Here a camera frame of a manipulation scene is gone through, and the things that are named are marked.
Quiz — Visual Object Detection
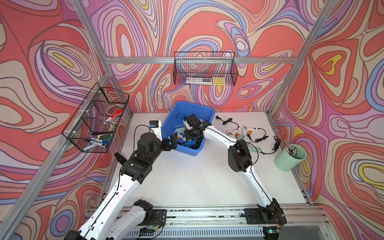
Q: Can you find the yellow box in basket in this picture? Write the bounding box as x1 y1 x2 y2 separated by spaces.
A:
212 77 227 86

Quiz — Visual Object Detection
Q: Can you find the mint glue gun small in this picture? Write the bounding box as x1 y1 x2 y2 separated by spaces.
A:
175 127 189 136

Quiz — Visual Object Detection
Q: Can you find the black wire basket left wall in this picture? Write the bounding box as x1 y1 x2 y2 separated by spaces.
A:
62 83 130 154

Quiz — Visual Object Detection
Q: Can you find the blue plastic storage box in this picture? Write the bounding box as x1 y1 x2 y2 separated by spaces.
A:
161 101 216 156

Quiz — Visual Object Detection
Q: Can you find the blue marker pen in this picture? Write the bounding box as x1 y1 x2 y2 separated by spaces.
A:
89 138 110 145

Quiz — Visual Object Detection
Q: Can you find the black wire basket back wall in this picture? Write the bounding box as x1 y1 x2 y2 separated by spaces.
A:
173 51 239 86

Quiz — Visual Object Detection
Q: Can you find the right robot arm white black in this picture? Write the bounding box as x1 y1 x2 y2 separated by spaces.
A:
183 114 287 226

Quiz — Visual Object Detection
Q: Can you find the mint glue gun large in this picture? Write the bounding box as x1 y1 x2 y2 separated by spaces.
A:
248 145 260 155

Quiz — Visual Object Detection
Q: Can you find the black stapler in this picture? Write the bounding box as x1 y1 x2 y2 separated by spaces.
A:
114 153 127 166

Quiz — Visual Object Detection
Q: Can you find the black wire basket wall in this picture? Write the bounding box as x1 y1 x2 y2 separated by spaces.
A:
62 83 130 154
173 51 239 86

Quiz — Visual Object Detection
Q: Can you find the red marker pen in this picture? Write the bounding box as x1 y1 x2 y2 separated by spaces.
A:
105 109 123 123

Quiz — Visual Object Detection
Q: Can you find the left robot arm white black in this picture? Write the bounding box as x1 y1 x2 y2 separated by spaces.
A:
65 121 177 240

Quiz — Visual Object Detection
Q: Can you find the small white glue gun front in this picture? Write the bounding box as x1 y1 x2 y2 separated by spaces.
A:
178 136 186 143

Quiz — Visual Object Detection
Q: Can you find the mint green cup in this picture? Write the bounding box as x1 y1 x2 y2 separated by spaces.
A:
275 144 307 172

